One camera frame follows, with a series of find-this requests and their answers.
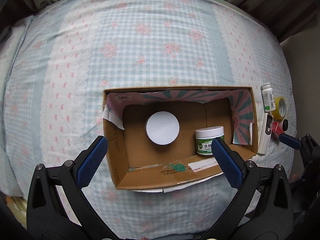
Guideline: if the dark jar with white label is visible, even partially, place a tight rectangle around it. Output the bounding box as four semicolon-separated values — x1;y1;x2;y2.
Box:
280;119;289;132

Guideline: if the red rectangular carton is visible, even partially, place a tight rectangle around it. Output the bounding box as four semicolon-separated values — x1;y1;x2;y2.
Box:
272;122;285;140

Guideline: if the white air conditioner remote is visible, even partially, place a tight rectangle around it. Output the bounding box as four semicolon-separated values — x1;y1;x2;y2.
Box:
258;113;273;155

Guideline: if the yellow tape roll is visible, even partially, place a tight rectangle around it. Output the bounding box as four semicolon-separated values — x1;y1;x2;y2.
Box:
272;97;287;120

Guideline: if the white pill bottle green label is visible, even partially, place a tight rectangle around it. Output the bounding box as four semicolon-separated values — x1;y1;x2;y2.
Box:
261;82;276;113

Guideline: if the white jar with green label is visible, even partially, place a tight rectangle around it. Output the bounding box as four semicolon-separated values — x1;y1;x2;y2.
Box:
195;126;225;155

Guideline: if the white round jar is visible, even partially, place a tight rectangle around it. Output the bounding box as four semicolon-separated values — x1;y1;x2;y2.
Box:
145;111;180;145

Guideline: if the cardboard box with patterned lining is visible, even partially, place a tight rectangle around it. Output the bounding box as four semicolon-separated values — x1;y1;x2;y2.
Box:
103;86;258;191

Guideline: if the right brown curtain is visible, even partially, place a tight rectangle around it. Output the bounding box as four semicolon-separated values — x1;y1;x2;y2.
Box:
225;0;319;42

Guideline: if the floral checked bed sheet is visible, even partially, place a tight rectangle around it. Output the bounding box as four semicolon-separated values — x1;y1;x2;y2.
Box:
0;0;298;240

